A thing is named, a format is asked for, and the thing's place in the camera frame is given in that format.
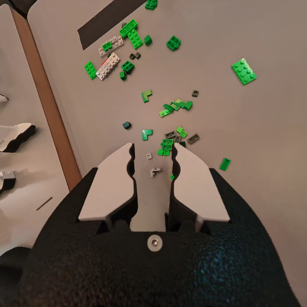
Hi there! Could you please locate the thin dark rod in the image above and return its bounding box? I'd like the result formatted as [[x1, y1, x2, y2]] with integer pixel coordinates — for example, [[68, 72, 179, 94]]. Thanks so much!
[[36, 197, 53, 211]]

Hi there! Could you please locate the white desk with wooden edge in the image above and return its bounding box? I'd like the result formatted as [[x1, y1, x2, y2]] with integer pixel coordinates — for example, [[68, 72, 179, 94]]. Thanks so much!
[[0, 4, 82, 255]]

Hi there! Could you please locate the grey desk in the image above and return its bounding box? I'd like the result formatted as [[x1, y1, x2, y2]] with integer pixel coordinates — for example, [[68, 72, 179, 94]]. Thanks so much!
[[27, 0, 307, 307]]

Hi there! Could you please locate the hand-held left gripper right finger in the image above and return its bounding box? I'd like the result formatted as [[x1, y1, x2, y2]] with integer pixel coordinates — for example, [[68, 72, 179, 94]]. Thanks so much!
[[168, 142, 231, 232]]

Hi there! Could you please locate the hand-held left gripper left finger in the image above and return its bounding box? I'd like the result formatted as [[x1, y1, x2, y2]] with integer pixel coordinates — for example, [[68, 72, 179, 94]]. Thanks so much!
[[78, 142, 139, 232]]

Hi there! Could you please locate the scatter of toy bricks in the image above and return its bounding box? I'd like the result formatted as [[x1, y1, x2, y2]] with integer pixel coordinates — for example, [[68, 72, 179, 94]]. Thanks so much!
[[84, 0, 257, 180]]

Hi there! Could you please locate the black tape strip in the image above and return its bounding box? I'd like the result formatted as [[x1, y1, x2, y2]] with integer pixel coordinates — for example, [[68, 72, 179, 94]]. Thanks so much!
[[77, 0, 147, 51]]

